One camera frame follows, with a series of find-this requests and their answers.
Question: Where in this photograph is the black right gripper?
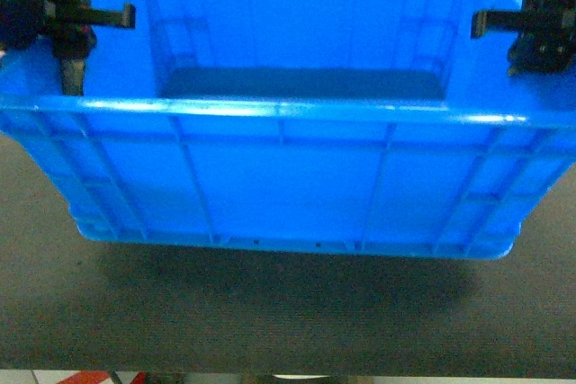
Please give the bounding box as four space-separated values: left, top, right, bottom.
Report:
471 0 575 75

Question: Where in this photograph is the large blue plastic crate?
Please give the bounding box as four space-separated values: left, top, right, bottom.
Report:
1 0 575 259

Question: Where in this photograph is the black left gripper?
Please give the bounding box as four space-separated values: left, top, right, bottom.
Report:
44 0 136 58

